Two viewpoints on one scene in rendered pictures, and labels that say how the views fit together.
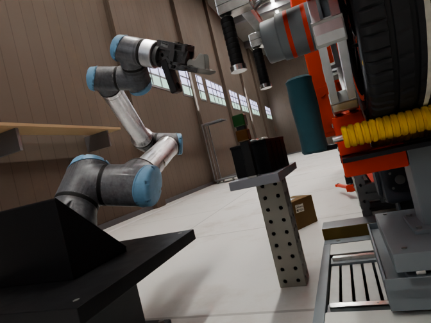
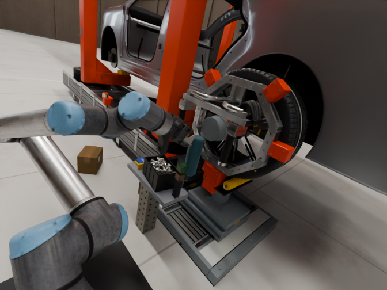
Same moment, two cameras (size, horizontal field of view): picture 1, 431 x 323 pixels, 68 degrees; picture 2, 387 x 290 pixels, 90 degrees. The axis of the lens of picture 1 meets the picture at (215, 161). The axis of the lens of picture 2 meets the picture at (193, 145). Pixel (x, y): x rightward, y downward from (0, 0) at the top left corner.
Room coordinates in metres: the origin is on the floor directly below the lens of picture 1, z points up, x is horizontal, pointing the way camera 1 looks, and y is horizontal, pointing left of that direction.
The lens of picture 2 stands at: (0.72, 0.69, 1.16)
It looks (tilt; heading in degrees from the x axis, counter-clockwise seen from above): 24 degrees down; 290
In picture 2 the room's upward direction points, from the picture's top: 14 degrees clockwise
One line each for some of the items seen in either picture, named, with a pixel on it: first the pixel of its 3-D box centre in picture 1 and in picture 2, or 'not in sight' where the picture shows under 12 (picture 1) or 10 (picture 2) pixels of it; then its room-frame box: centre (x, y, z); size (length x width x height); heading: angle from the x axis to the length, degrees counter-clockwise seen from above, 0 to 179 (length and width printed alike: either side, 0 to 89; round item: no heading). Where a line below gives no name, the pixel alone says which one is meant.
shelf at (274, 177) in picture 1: (267, 174); (155, 179); (1.23, -0.18, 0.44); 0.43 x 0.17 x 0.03; 158
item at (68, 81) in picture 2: not in sight; (94, 87); (4.07, -2.10, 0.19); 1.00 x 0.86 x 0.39; 158
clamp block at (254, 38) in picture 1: (262, 38); (188, 104); (1.16, -0.27, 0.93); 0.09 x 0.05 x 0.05; 68
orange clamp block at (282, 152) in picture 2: not in sight; (280, 151); (0.63, -0.29, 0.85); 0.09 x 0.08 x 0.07; 158
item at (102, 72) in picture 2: not in sight; (112, 72); (3.12, -1.62, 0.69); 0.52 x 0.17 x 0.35; 68
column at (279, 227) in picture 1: (282, 229); (148, 203); (1.26, -0.19, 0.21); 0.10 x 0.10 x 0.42; 68
